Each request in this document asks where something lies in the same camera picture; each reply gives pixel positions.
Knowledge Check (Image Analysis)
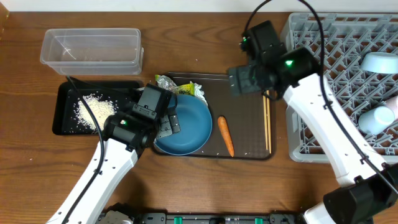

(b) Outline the dark blue plate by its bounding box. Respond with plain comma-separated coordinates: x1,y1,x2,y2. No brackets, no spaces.
154,95,213,156

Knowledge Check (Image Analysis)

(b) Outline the white rice pile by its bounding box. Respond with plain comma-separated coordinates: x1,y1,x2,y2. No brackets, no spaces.
73,94,118,132

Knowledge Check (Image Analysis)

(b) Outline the light blue bowl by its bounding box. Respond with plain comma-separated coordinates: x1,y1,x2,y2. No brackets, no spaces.
361,52,397,74

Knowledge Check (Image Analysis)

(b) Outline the light blue cup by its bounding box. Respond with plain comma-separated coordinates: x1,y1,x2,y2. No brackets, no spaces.
358,106,395,134

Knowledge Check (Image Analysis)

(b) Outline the pale pink cup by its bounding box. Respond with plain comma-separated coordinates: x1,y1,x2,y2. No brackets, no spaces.
385,96,398,121

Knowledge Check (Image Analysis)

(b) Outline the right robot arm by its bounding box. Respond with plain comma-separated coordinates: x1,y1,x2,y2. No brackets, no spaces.
228,47,397,223

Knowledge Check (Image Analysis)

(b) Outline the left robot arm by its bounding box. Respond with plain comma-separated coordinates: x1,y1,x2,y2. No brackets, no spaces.
48,85,178,223

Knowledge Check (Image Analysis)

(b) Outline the black waste tray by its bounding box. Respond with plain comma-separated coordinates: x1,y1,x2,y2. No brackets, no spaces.
52,81,142,135

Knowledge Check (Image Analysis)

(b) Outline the grey dishwasher rack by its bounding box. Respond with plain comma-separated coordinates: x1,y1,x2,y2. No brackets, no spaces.
280,12,397,164

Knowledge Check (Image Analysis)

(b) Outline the silver foil wrapper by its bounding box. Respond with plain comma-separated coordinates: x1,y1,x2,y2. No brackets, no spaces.
155,75,178,93

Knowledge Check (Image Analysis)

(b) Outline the yellow green pandan packet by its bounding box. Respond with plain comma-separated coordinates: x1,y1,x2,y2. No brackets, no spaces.
175,82,195,96

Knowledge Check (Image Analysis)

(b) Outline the white crumpled tissue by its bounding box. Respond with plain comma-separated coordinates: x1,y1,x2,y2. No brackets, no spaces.
194,83,208,106

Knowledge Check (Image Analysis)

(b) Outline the orange carrot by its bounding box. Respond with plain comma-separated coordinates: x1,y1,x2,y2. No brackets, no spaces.
218,116,234,157

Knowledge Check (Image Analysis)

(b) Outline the brown serving tray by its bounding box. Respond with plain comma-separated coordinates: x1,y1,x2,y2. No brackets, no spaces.
166,72,274,161

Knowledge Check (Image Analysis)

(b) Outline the clear plastic container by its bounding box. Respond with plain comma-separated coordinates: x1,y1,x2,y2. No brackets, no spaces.
40,28,144,76

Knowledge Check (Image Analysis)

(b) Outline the left black cable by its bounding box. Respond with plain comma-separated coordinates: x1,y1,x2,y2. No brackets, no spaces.
60,75,137,224

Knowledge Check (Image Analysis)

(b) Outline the black cable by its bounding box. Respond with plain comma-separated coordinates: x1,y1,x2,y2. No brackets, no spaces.
60,75,137,224
244,0,398,195

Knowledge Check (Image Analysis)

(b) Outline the right black cable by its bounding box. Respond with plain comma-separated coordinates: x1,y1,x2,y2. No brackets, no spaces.
244,0,398,195

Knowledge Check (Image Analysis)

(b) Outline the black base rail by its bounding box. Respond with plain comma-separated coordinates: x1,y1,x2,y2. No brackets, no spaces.
99,212,305,224

